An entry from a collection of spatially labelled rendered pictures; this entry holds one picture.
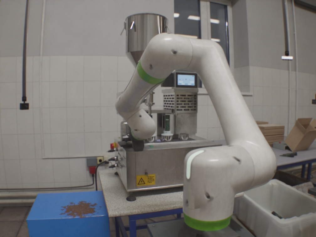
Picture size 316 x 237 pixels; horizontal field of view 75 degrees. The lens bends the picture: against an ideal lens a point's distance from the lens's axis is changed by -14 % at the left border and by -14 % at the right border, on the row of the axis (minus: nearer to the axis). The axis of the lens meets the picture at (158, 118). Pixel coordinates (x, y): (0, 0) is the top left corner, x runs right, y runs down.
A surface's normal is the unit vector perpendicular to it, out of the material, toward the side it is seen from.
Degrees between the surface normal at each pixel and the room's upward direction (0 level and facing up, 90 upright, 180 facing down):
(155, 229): 0
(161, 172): 90
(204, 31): 90
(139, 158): 90
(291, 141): 90
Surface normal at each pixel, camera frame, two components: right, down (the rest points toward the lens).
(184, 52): 0.51, 0.24
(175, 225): 0.00, -1.00
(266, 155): 0.35, -0.54
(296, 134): -0.95, 0.03
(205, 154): -0.14, -0.94
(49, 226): 0.30, 0.07
